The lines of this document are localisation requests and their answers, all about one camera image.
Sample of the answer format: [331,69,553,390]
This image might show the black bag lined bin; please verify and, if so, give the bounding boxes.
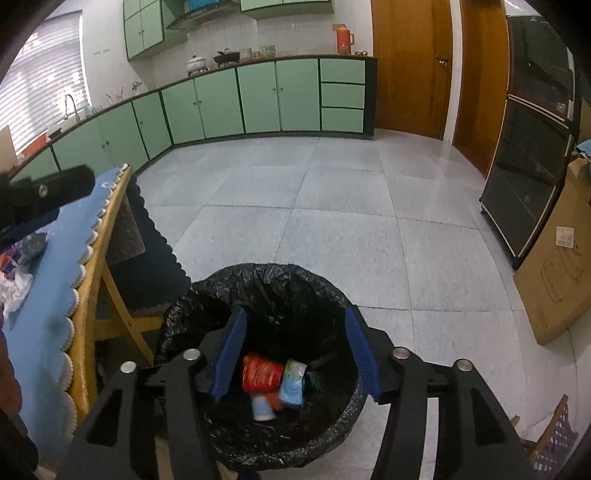
[154,263,370,472]

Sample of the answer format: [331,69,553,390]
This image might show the range hood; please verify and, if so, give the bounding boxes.
[166,0,242,31]

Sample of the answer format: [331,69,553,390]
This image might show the crumpled dark wrapper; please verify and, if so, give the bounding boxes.
[17,233,49,265]

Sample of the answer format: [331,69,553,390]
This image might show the light blue tissue packet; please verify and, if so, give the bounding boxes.
[278,360,308,409]

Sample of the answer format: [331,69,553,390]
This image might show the green lower kitchen cabinets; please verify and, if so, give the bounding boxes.
[0,55,378,186]

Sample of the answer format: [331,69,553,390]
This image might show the wooden door with handle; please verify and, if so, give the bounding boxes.
[372,0,454,139]

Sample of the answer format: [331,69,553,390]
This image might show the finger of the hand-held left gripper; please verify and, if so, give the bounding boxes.
[0,165,96,219]
[0,207,62,251]

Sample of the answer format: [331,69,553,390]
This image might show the red snack packet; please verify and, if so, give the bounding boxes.
[242,353,284,393]

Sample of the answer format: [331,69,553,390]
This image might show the brown padded chair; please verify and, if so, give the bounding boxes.
[107,194,147,267]

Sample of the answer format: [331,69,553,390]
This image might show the wooden chair with lattice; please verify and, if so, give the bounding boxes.
[510,394,581,476]

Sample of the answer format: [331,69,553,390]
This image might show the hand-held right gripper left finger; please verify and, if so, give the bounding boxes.
[69,307,250,480]

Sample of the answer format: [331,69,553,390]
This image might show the plain wooden door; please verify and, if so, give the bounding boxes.
[452,0,509,179]

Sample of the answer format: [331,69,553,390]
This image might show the table with blue cloth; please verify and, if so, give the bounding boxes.
[0,166,192,462]

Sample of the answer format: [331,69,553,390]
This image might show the crumpled white tissue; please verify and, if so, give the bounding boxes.
[0,270,34,320]

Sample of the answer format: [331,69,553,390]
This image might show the red basin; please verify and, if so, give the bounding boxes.
[21,134,51,156]

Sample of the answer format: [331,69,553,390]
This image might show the large cardboard box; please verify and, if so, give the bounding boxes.
[513,156,591,346]

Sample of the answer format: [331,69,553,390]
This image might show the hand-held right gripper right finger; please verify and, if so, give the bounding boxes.
[345,307,539,480]

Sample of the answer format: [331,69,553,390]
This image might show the green wall cabinet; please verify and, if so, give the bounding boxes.
[240,0,334,14]
[122,0,178,61]

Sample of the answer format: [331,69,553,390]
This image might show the small white cup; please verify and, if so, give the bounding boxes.
[252,392,276,422]

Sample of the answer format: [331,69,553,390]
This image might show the small cardboard piece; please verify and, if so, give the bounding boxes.
[0,124,17,174]

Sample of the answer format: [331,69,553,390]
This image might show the red thermos jug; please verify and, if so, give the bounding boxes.
[335,23,356,55]

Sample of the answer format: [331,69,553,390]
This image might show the white window blinds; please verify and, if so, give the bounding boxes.
[0,21,93,158]

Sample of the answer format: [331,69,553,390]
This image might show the black glass door cabinet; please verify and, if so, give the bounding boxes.
[479,16,578,271]

